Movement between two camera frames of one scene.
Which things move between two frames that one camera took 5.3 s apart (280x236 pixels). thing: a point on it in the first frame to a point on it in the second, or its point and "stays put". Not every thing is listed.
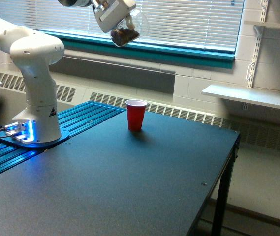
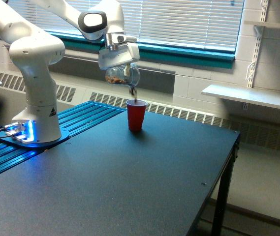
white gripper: x=108 y=13 to x=119 y=50
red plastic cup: x=136 y=109 stays put
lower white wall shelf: x=279 y=99 stays put
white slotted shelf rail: x=258 y=30 stays put
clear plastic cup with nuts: x=121 y=36 to x=115 y=75
